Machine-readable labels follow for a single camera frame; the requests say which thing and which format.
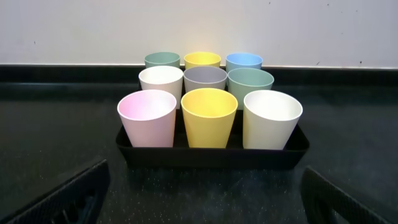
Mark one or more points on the blue cup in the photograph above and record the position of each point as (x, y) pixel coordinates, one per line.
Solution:
(244, 60)

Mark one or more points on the white cup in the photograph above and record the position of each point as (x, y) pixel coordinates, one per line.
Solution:
(161, 81)
(267, 130)

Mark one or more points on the pink cup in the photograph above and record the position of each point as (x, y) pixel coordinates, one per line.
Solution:
(149, 130)

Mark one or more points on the yellow cup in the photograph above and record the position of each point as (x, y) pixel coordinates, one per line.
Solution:
(202, 59)
(207, 130)

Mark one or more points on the black tray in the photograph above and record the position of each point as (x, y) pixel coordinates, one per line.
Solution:
(217, 158)

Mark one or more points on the grey cup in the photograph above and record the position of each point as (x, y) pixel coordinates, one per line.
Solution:
(203, 82)

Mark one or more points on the green cup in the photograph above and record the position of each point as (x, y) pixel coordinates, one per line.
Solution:
(161, 59)
(248, 81)

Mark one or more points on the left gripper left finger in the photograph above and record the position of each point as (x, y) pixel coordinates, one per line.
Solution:
(62, 199)

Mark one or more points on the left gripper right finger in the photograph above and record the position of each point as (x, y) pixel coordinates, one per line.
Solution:
(326, 205)

